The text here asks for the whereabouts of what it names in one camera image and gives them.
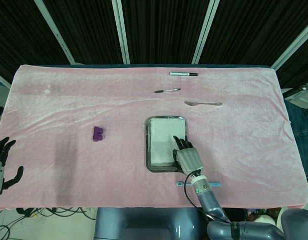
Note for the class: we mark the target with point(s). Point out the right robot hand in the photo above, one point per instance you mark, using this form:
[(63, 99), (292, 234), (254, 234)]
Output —
[(188, 157)]

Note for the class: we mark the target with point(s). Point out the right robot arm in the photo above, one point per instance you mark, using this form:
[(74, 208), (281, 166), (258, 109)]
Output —
[(211, 202)]

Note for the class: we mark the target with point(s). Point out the metal tray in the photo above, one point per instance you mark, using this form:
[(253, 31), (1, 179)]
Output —
[(146, 150)]

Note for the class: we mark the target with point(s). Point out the light blue toothbrush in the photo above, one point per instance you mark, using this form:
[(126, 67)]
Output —
[(216, 184)]

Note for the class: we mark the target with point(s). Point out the metal fork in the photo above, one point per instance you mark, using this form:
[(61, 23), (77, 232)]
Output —
[(203, 103)]

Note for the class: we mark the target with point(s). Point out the black ballpoint pen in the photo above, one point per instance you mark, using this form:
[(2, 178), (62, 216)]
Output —
[(168, 90)]

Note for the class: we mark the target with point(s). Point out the blue-grey robot torso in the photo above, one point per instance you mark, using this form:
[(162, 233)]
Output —
[(143, 225)]

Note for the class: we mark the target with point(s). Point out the green white marker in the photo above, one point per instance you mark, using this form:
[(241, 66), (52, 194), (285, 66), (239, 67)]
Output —
[(181, 74)]

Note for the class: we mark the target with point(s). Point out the purple plastic block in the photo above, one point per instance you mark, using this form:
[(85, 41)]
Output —
[(98, 134)]

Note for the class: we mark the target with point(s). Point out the pink plush table cloth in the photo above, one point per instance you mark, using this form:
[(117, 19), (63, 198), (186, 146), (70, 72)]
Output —
[(93, 105)]

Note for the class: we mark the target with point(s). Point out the blue denim fabric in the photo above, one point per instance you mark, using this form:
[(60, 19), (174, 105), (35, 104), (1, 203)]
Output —
[(301, 135)]

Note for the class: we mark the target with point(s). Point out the white box device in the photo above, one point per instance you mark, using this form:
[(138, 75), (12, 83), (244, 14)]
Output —
[(304, 97)]

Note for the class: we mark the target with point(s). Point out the white frame post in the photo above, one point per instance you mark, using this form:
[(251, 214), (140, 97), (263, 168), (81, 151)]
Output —
[(121, 32), (206, 32), (294, 46), (58, 32)]

